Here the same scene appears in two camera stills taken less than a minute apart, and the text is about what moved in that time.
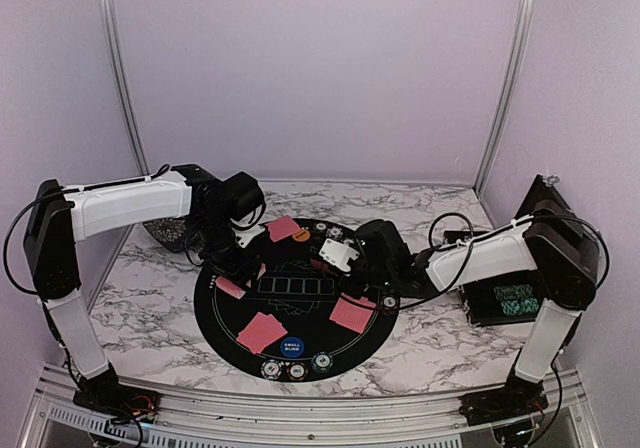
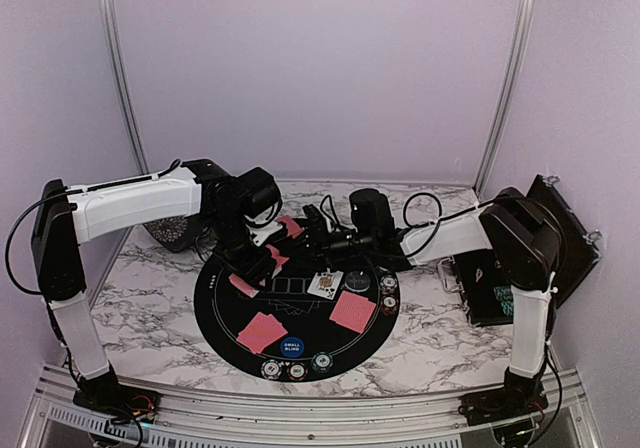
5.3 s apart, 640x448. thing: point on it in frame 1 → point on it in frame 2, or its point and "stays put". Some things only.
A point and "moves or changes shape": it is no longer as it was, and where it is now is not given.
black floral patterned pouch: (170, 232) stays put
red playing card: (260, 331) stays put
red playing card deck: (229, 287) moves or changes shape
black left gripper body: (218, 250) → (232, 249)
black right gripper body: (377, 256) → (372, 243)
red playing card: (260, 331) stays put
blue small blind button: (292, 347) stays put
